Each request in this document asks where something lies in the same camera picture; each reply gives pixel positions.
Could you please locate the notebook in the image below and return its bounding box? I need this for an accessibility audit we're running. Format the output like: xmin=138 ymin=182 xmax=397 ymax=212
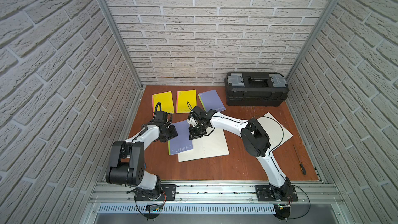
xmin=258 ymin=113 xmax=293 ymax=149
xmin=152 ymin=91 xmax=175 ymax=114
xmin=198 ymin=90 xmax=226 ymax=112
xmin=176 ymin=90 xmax=197 ymax=114
xmin=168 ymin=121 xmax=193 ymax=155
xmin=178 ymin=129 xmax=230 ymax=162

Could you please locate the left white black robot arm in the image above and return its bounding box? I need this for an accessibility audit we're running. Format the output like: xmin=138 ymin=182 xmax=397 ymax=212
xmin=105 ymin=102 xmax=178 ymax=200

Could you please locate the white ventilation grille strip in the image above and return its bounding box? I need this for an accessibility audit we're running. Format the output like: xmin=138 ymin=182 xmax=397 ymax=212
xmin=98 ymin=203 xmax=276 ymax=215

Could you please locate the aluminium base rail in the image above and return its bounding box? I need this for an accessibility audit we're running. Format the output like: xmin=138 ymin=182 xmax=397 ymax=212
xmin=89 ymin=180 xmax=345 ymax=205

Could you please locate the black screwdriver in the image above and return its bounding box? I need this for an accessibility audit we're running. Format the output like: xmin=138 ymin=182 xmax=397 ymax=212
xmin=293 ymin=144 xmax=307 ymax=175

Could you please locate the black plastic toolbox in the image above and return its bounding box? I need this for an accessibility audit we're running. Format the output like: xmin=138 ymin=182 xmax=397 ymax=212
xmin=224 ymin=72 xmax=289 ymax=107

